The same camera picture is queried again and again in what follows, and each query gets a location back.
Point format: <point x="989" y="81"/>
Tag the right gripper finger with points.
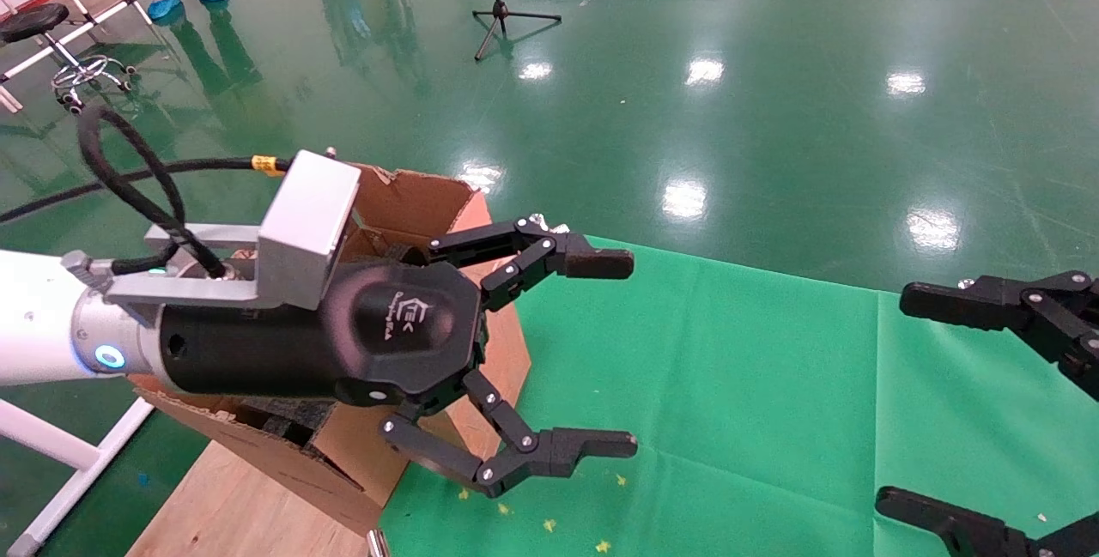
<point x="970" y="531"/>
<point x="1013" y="304"/>

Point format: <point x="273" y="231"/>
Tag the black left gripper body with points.
<point x="395" y="325"/>

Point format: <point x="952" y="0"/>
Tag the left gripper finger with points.
<point x="592" y="263"/>
<point x="592" y="444"/>

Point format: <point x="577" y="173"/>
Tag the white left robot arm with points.
<point x="34" y="317"/>

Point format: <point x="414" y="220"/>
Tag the large open cardboard carton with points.
<point x="421" y="196"/>

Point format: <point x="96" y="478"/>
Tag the green table cloth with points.
<point x="730" y="385"/>

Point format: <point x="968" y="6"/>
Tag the silver metal cloth clamp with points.
<point x="376" y="544"/>

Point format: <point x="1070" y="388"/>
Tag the black tripod stand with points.
<point x="502" y="12"/>

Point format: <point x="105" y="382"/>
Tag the black round stool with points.
<point x="30" y="23"/>

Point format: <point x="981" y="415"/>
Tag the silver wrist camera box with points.
<point x="309" y="222"/>

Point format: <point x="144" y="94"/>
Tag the white table leg frame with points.
<point x="51" y="445"/>

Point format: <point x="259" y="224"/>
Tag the white tube rack frame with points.
<point x="34" y="61"/>

